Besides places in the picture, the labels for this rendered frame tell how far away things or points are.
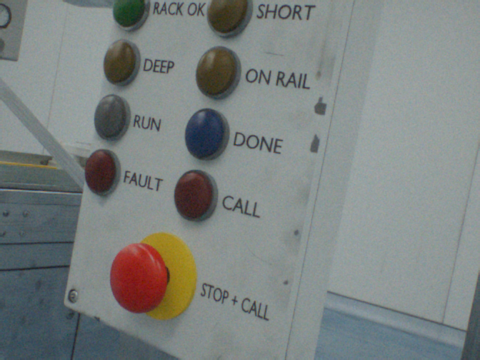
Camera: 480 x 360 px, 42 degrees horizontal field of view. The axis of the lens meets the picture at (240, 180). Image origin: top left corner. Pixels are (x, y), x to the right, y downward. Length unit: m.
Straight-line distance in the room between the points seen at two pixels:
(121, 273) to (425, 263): 3.84
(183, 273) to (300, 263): 0.07
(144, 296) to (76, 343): 1.10
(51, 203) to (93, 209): 0.81
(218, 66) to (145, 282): 0.13
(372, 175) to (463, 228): 0.67
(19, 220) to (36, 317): 0.25
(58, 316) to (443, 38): 3.35
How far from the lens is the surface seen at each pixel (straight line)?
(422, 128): 4.17
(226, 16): 0.36
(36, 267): 1.32
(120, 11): 0.42
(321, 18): 0.34
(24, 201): 1.19
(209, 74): 0.36
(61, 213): 1.25
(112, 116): 0.41
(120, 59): 0.41
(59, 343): 1.42
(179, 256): 0.37
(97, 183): 0.41
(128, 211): 0.40
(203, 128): 0.35
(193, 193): 0.35
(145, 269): 0.35
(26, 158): 1.51
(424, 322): 4.20
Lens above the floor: 0.96
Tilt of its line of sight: 3 degrees down
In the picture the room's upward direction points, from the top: 11 degrees clockwise
